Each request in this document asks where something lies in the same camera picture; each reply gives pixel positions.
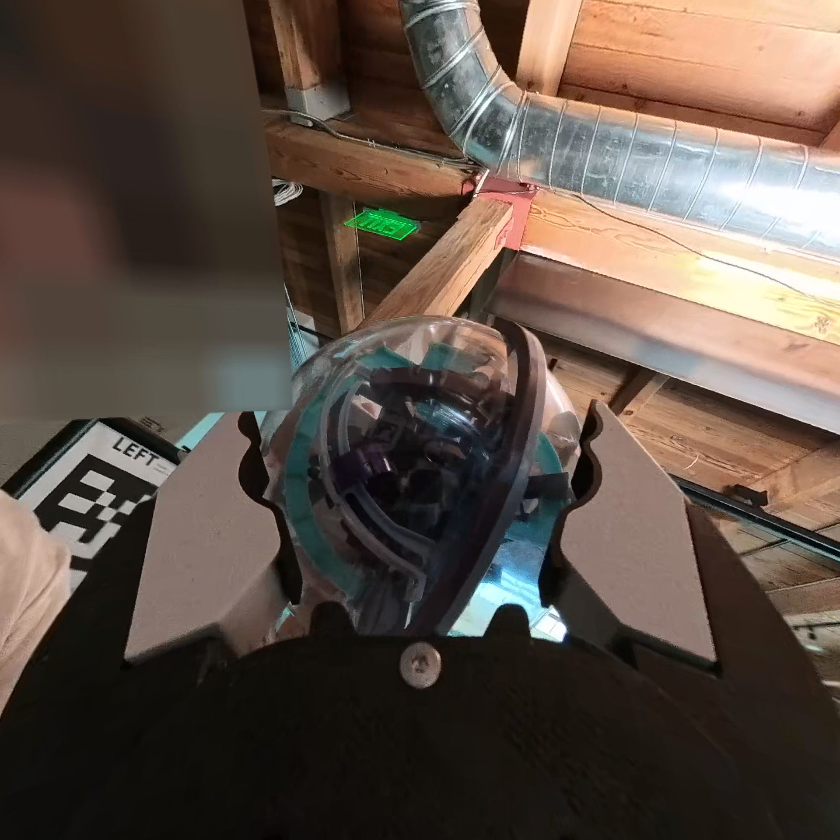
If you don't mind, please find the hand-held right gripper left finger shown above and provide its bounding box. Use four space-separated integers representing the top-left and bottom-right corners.
123 412 303 662

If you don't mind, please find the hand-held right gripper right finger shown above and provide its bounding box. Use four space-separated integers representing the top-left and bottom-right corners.
539 400 718 664

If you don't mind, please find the clear plastic maze ball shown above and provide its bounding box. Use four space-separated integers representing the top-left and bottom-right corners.
259 316 581 637

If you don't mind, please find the black framed marker sign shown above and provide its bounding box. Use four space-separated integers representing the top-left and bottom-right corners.
0 418 179 592

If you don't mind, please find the printed white shirt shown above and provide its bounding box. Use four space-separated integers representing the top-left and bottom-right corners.
0 489 72 710

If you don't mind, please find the green exit sign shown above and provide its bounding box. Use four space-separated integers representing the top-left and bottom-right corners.
344 206 422 240

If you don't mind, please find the grey junction box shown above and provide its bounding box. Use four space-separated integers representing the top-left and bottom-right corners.
285 82 350 127

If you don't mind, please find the black ceiling track rail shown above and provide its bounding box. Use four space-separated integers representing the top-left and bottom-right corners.
676 478 840 560

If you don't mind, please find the red steel beam bracket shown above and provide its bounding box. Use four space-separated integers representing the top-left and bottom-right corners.
471 172 538 253

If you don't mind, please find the silver spiral air duct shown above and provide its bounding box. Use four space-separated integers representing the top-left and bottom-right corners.
399 0 840 260

